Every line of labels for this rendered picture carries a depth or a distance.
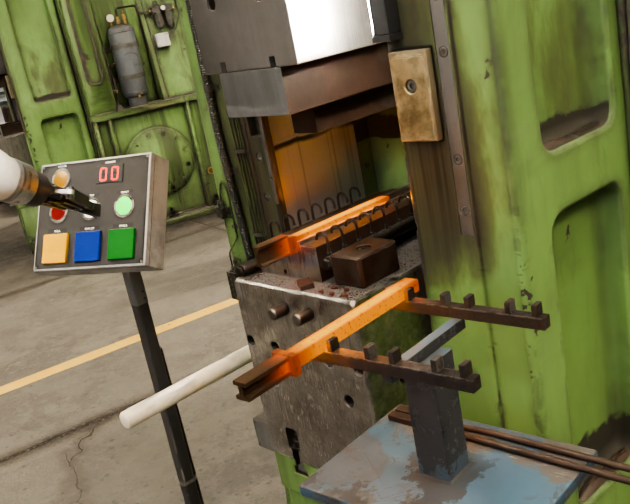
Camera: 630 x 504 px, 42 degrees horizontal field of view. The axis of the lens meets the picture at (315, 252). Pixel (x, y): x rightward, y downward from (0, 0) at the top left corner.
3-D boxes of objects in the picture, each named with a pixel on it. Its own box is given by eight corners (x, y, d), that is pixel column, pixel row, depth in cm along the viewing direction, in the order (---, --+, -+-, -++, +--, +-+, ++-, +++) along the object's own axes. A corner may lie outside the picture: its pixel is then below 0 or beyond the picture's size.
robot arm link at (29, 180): (19, 199, 159) (40, 205, 165) (23, 154, 161) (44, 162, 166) (-16, 202, 163) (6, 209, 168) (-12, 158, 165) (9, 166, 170)
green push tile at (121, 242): (132, 258, 194) (133, 227, 195) (106, 259, 196) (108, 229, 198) (136, 259, 195) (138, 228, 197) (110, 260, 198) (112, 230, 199)
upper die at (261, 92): (289, 115, 161) (280, 67, 158) (228, 117, 175) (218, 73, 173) (422, 73, 187) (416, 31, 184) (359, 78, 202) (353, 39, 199)
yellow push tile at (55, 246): (64, 262, 201) (67, 232, 203) (41, 263, 204) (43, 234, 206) (69, 263, 203) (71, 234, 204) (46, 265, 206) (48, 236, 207)
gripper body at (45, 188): (6, 205, 168) (38, 214, 176) (38, 201, 165) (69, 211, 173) (9, 170, 169) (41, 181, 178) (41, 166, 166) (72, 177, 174)
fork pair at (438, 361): (465, 379, 110) (463, 366, 110) (431, 372, 114) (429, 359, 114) (543, 313, 126) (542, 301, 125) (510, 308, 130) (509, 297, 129)
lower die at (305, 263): (322, 282, 171) (314, 244, 169) (261, 271, 186) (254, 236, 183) (444, 220, 198) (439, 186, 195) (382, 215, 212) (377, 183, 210)
